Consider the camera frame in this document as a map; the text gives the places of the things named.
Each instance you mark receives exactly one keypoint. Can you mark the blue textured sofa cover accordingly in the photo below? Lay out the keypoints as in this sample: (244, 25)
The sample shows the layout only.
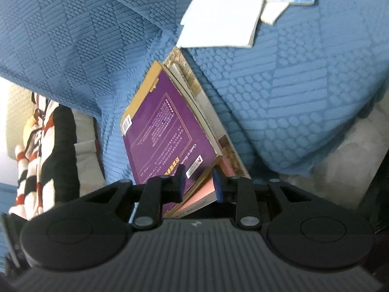
(76, 36)

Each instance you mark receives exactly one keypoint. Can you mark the red black white striped garment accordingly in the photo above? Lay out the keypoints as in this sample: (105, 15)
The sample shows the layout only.
(51, 158)

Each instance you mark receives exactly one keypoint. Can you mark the orange and white book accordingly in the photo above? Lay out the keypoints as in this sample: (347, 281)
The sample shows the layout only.
(197, 200)

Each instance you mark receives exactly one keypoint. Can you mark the purple book with tan spine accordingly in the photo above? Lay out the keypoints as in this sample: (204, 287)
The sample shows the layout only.
(161, 133)

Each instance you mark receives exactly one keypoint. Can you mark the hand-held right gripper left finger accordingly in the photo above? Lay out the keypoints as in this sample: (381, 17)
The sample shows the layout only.
(181, 182)

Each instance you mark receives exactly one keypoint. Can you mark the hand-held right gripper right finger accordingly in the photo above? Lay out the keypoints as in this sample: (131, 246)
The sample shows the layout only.
(217, 185)

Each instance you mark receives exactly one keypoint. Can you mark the brown painting cover book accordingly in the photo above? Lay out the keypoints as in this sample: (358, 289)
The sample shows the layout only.
(182, 67)

